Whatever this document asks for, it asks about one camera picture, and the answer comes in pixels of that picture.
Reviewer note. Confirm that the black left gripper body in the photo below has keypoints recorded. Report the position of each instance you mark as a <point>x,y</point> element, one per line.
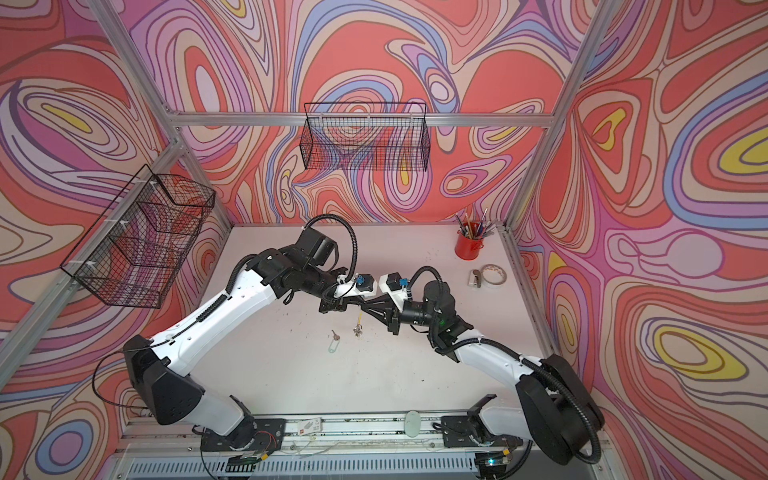
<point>332,304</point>

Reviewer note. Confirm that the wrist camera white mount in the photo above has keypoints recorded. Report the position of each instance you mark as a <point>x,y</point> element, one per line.
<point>396,288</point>
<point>362,285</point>

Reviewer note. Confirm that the tape roll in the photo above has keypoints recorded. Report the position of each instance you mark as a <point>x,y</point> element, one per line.
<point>493,276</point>

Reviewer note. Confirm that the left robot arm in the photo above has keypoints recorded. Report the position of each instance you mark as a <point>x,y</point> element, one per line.
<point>160,367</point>

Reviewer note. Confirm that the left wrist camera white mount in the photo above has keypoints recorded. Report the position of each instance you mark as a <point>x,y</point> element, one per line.
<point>362,285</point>

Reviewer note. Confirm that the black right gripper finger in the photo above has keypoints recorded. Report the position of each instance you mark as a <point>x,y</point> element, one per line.
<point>381,302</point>
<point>383,314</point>

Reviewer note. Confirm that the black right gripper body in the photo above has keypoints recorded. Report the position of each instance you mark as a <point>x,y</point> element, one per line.
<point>413,314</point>

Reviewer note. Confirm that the pens in cup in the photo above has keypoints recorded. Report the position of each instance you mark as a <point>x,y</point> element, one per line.
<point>475,229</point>

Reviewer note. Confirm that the key with long mint tag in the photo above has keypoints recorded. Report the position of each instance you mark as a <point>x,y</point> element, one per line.
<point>335,341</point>

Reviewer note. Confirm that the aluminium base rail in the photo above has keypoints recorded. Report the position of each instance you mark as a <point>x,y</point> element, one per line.
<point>349,445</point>

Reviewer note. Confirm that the aluminium frame post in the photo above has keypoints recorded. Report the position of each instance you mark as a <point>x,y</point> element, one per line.
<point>119,37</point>

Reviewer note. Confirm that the red pen cup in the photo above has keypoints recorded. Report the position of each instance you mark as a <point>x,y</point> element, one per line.
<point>467,248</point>

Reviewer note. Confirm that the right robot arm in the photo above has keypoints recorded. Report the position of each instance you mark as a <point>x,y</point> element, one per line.
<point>554,409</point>

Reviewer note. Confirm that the white label tag on rail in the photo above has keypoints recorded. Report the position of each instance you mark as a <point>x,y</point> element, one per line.
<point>309,426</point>

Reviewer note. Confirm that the black wire basket back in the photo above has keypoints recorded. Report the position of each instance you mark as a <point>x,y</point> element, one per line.
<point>369,136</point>

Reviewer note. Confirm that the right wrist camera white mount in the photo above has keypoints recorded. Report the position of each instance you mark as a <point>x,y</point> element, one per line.
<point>396,288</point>

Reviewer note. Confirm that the metal keyring organizer yellow grip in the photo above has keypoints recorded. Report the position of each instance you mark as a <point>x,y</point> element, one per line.
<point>358,329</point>

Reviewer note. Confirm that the black wire basket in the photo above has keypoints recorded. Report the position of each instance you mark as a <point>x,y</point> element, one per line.
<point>369,136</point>
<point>131,256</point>

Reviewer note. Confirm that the black wire basket left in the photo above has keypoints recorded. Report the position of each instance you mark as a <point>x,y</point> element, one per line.
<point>131,256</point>

